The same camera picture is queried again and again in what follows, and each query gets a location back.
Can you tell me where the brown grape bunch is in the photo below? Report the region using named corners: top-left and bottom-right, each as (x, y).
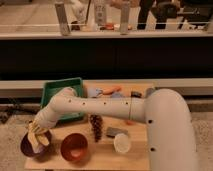
top-left (89, 115), bottom-right (103, 142)

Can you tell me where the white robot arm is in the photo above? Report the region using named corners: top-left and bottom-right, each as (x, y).
top-left (34, 88), bottom-right (199, 171)

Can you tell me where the white small bowl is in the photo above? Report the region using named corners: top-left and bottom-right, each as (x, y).
top-left (113, 133), bottom-right (131, 154)

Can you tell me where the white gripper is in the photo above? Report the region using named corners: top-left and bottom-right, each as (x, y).
top-left (34, 108), bottom-right (61, 129)

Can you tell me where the purple bowl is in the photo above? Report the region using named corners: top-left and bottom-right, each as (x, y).
top-left (20, 131), bottom-right (52, 158)

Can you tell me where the red orange bowl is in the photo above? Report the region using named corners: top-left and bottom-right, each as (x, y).
top-left (60, 133), bottom-right (88, 162)

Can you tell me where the orange carrot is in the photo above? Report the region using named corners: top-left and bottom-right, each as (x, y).
top-left (102, 86), bottom-right (121, 95)

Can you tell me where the yellow banana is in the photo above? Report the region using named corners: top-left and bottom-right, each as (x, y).
top-left (27, 122), bottom-right (50, 153)

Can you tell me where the grey sponge block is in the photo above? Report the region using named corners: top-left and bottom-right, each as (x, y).
top-left (106, 127), bottom-right (128, 138)

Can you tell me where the wooden cutting board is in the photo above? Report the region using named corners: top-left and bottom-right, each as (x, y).
top-left (24, 80), bottom-right (157, 171)

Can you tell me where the blue sponge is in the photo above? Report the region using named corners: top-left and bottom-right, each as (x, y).
top-left (87, 88), bottom-right (123, 98)

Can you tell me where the orange fruit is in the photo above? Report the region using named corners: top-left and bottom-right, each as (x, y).
top-left (124, 120), bottom-right (136, 126)

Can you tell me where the green plastic tray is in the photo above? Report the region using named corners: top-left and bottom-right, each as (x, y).
top-left (41, 77), bottom-right (84, 123)

